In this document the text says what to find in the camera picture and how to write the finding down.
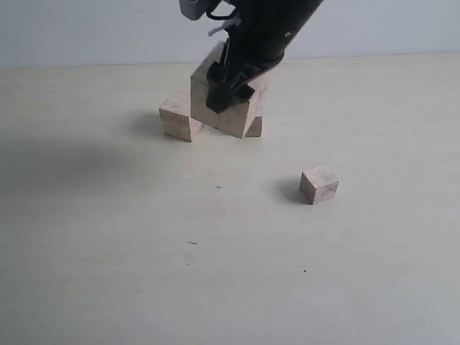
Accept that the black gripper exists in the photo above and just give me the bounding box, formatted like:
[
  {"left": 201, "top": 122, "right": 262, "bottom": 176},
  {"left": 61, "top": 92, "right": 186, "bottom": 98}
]
[{"left": 206, "top": 20, "right": 298, "bottom": 112}]

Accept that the third largest wooden cube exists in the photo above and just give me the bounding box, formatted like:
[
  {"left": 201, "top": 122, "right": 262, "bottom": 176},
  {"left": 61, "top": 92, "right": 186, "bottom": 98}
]
[{"left": 244, "top": 116, "right": 263, "bottom": 138}]

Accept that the second largest wooden cube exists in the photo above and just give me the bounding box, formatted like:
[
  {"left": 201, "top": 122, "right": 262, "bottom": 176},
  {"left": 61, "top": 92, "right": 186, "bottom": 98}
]
[{"left": 159, "top": 91, "right": 205, "bottom": 142}]

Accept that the smallest wooden cube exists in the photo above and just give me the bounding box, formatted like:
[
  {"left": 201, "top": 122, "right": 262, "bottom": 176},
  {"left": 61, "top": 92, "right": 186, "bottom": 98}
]
[{"left": 300, "top": 165, "right": 339, "bottom": 205}]

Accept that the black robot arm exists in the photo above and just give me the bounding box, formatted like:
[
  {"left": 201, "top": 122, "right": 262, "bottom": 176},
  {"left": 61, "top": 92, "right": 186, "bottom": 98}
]
[{"left": 206, "top": 0, "right": 321, "bottom": 114}]

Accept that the white cable tie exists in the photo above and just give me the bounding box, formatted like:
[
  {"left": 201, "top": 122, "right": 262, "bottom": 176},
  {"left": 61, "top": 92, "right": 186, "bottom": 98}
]
[{"left": 208, "top": 17, "right": 241, "bottom": 37}]

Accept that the black camera cable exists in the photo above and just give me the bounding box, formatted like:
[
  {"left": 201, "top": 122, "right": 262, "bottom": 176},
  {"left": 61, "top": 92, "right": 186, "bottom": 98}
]
[{"left": 205, "top": 3, "right": 239, "bottom": 21}]

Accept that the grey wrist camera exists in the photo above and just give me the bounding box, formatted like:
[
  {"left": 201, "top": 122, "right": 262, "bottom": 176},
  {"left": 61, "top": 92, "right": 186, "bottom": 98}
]
[{"left": 179, "top": 0, "right": 216, "bottom": 21}]

